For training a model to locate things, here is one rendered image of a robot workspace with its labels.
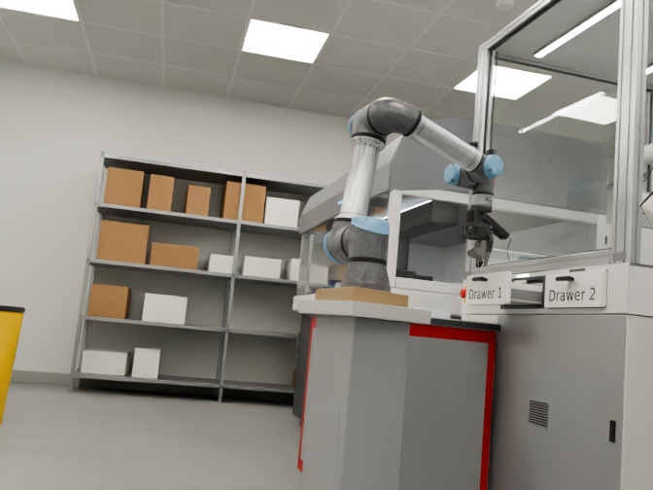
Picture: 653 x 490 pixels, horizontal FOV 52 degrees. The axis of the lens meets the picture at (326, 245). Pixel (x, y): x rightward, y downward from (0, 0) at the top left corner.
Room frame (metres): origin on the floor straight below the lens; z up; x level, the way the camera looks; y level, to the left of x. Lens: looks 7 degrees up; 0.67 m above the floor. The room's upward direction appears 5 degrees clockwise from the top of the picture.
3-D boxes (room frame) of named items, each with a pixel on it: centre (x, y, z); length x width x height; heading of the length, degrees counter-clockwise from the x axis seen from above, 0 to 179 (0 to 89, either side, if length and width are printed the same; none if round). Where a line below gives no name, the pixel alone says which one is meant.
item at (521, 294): (2.45, -0.78, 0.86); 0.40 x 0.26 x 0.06; 105
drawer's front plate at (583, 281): (2.12, -0.79, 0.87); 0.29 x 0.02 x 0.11; 15
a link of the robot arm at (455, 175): (2.32, -0.46, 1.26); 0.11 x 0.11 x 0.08; 27
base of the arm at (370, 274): (2.00, -0.13, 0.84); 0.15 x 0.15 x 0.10
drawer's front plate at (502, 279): (2.39, -0.58, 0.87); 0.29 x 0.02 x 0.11; 15
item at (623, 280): (2.51, -1.19, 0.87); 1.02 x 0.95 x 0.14; 15
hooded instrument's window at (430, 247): (4.17, -0.60, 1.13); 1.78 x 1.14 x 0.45; 15
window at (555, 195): (2.39, -0.75, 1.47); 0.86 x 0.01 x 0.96; 15
